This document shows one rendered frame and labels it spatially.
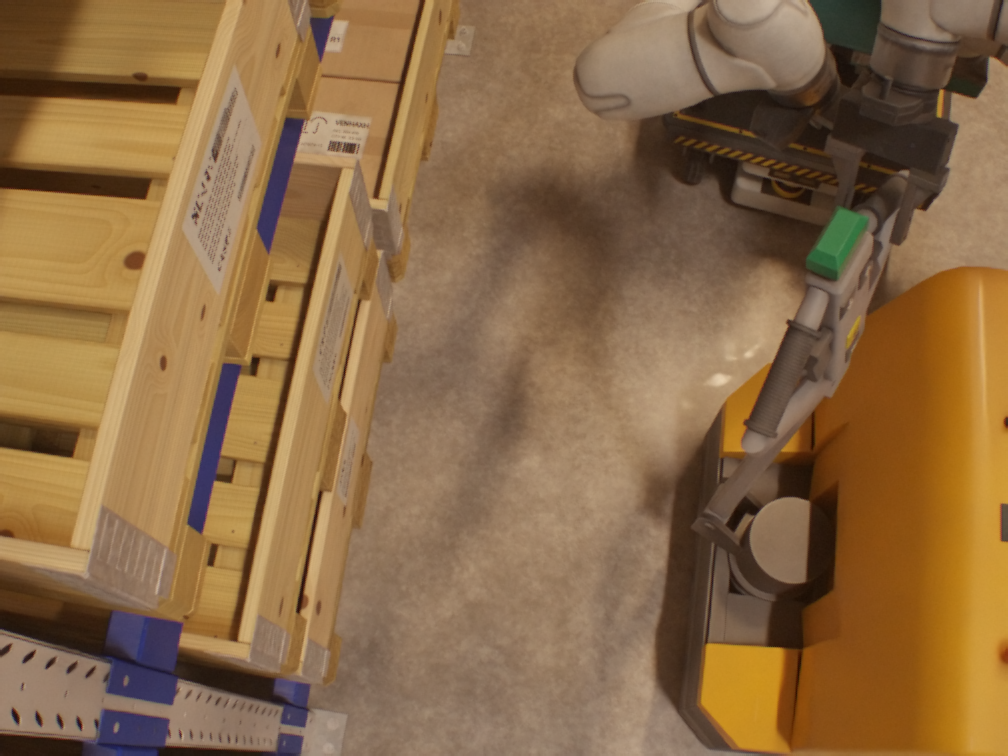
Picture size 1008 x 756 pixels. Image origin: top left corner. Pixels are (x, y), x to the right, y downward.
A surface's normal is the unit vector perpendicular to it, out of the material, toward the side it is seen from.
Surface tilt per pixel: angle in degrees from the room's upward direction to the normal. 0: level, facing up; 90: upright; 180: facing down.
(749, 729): 22
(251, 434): 0
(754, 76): 99
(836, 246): 16
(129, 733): 90
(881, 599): 74
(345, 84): 0
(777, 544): 0
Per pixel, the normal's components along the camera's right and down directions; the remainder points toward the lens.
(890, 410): -0.95, -0.22
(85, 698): 0.99, 0.13
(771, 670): -0.38, -0.37
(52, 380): -0.01, -0.36
